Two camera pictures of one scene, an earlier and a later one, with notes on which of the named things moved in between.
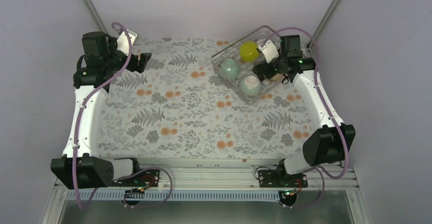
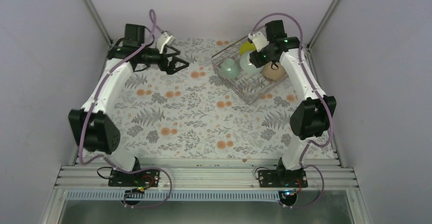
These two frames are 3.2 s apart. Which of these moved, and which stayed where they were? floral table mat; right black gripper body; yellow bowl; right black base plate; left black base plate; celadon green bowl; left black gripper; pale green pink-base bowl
Moved: right black gripper body; left black gripper; pale green pink-base bowl
Stayed: right black base plate; left black base plate; celadon green bowl; floral table mat; yellow bowl
